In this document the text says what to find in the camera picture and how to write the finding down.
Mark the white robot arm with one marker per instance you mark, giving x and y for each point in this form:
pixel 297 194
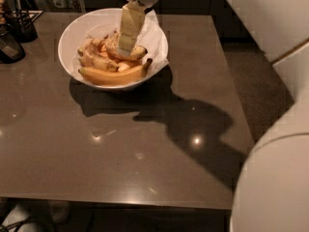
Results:
pixel 273 188

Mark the spotted ripe banana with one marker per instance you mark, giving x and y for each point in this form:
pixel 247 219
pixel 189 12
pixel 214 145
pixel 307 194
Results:
pixel 137 53

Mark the spotted left banana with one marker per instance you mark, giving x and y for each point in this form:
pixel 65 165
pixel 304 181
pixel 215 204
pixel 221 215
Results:
pixel 92 54

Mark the dark round container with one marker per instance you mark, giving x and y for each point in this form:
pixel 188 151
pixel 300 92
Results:
pixel 11 50

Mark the orange banana pieces pile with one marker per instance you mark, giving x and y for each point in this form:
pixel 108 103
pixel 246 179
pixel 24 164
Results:
pixel 122 64

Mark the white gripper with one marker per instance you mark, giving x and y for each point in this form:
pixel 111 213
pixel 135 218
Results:
pixel 131 19

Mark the white object under table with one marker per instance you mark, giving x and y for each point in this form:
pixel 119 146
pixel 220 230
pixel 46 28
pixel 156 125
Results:
pixel 17 216

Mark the white ceramic bowl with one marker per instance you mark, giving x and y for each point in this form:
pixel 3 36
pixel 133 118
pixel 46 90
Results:
pixel 72 39

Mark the black mesh utensil holder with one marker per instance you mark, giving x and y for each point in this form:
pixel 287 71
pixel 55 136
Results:
pixel 23 27

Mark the long yellow front banana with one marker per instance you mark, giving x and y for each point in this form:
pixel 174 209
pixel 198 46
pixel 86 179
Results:
pixel 103 78

